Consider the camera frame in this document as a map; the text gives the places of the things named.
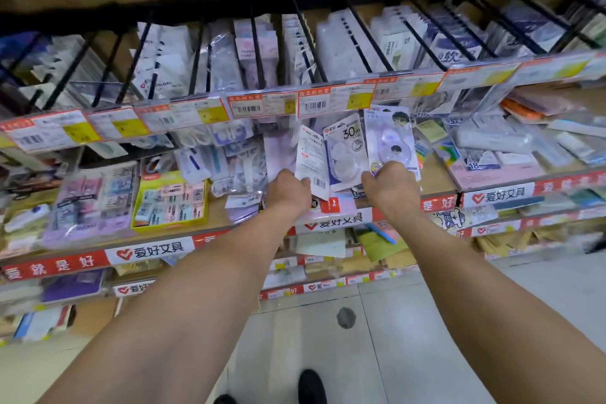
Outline person's right hand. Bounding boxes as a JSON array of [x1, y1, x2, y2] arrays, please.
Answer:
[[361, 161, 422, 222]]

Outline person's left hand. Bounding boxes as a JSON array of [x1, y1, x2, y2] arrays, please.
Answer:
[[264, 169, 312, 218]]

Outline lilac cartoon tape pack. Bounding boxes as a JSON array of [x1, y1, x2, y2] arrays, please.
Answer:
[[363, 105, 422, 182]]

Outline pile of large clear packets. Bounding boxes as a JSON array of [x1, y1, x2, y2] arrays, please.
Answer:
[[323, 113, 370, 199]]

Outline person's left forearm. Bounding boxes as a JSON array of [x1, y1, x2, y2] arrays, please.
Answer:
[[37, 207, 304, 404]]

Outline person's right forearm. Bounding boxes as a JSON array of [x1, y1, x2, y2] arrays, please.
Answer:
[[383, 211, 606, 404]]

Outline red shelf label strip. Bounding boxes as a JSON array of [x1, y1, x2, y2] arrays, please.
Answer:
[[0, 169, 606, 282]]

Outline green paper pack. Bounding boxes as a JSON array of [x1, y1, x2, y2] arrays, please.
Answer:
[[355, 226, 408, 263]]

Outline cartoon sticker pack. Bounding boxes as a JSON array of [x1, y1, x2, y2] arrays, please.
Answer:
[[433, 207, 498, 232]]

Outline row of orange price tags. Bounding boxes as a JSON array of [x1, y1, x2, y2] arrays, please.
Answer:
[[0, 50, 606, 153]]

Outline small white blue box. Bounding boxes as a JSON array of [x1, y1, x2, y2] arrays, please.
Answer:
[[175, 148, 211, 184]]

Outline pink sticky note pack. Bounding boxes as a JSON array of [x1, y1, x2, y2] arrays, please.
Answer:
[[435, 138, 545, 191]]

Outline yellow eraser display box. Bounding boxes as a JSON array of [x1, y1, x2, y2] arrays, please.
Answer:
[[131, 170, 210, 233]]

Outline stacks of brown envelopes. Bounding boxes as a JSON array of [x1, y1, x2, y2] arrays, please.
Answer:
[[475, 228, 559, 258]]

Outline rows of grey white packets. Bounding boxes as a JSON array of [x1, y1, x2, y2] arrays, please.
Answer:
[[130, 0, 606, 102]]

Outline pink eraser display box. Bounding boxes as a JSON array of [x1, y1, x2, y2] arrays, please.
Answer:
[[41, 162, 139, 251]]

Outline brown cardboard pack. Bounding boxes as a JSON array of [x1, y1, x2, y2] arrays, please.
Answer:
[[71, 297, 117, 338]]

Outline dark purple packet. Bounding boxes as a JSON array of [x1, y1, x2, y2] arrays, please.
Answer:
[[42, 270, 107, 303]]

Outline small white blue device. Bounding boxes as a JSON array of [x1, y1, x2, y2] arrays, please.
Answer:
[[4, 203, 51, 233]]

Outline gold box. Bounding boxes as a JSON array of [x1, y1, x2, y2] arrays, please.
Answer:
[[0, 199, 53, 258]]

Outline blue white card packet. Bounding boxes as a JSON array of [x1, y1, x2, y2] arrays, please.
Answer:
[[13, 306, 72, 342]]

